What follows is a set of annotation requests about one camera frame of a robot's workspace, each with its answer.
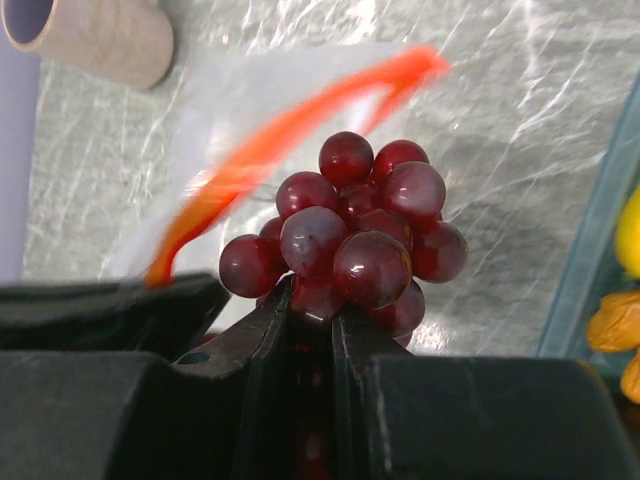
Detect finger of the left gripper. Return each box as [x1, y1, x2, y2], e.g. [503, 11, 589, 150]
[1, 273, 230, 353]

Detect yellow corn cob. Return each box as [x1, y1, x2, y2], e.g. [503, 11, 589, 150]
[614, 188, 640, 279]

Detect red grape bunch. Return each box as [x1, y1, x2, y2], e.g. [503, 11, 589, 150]
[219, 131, 468, 349]

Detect clear zip top bag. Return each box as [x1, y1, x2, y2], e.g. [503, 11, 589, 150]
[111, 43, 451, 285]

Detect beige mug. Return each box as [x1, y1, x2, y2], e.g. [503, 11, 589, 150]
[1, 0, 174, 90]

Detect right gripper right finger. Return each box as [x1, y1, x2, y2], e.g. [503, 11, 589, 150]
[332, 315, 638, 479]

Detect teal transparent food tray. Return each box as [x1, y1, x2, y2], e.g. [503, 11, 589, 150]
[536, 81, 639, 389]

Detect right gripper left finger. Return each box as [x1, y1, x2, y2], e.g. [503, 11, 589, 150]
[1, 280, 291, 479]

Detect orange dried fruit pieces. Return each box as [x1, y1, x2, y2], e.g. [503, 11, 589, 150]
[586, 291, 639, 404]

